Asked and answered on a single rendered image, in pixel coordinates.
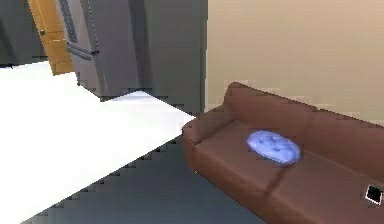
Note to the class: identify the brown leather sofa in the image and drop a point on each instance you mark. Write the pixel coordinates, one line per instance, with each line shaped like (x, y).
(233, 166)

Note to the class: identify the blue round cushion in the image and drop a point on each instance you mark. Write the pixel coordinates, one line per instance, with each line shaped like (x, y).
(273, 146)

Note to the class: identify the black white-rimmed square object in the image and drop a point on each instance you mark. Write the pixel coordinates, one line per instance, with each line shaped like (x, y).
(374, 194)

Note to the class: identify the orange wooden room door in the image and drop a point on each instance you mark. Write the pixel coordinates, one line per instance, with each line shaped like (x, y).
(53, 40)

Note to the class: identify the round metal door knob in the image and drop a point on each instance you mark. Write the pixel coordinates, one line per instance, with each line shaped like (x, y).
(42, 32)

